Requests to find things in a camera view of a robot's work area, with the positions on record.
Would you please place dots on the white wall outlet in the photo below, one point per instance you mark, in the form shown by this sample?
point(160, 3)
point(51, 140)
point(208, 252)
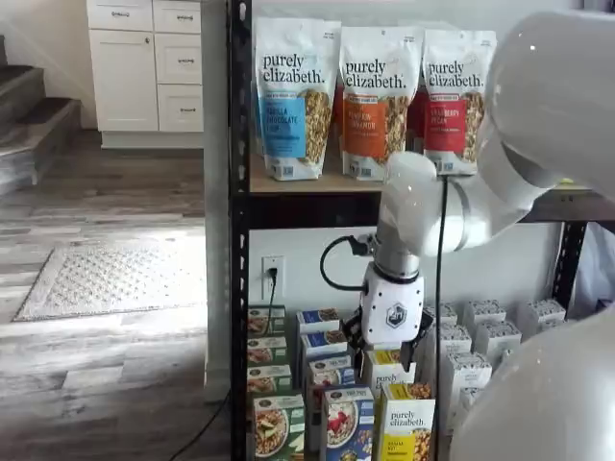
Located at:
point(278, 288)

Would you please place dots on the dark wooden staircase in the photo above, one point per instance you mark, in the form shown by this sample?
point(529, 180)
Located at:
point(29, 115)

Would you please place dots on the green apple cinnamon oatmeal box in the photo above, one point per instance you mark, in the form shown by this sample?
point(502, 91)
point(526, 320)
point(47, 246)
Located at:
point(266, 350)
point(269, 379)
point(278, 432)
point(264, 319)

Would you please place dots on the yellow purely elizabeth box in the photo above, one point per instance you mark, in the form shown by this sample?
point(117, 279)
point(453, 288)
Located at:
point(384, 370)
point(408, 427)

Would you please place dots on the granola bag blue label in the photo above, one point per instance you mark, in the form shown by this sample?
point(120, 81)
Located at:
point(288, 120)

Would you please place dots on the white patterned top box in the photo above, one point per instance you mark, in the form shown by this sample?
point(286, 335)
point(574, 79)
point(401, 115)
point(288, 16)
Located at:
point(540, 314)
point(485, 311)
point(456, 338)
point(466, 370)
point(497, 336)
point(447, 313)
point(468, 398)

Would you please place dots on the black metal shelving rack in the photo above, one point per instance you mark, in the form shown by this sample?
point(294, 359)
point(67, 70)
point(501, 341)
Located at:
point(238, 144)

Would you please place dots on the granola bag orange label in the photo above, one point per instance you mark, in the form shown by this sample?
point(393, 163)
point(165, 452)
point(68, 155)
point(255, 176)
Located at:
point(375, 125)

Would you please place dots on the particle board shelf panel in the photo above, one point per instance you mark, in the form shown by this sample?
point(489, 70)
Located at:
point(307, 185)

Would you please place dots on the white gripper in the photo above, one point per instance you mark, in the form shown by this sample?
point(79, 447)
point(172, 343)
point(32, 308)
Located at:
point(391, 307)

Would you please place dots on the white kitchen cabinet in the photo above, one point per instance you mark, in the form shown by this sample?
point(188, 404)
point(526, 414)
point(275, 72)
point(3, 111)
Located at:
point(125, 81)

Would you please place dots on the blue and white oatmeal box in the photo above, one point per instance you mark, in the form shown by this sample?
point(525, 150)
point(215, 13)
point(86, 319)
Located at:
point(322, 341)
point(317, 318)
point(348, 427)
point(327, 370)

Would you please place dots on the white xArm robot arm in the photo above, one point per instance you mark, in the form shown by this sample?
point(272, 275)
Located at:
point(552, 96)

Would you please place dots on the granola bag red label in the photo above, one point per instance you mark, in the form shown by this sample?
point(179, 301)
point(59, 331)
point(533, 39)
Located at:
point(451, 120)

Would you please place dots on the grey patterned floor rug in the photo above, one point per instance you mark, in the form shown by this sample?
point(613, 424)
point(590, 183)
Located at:
point(115, 281)

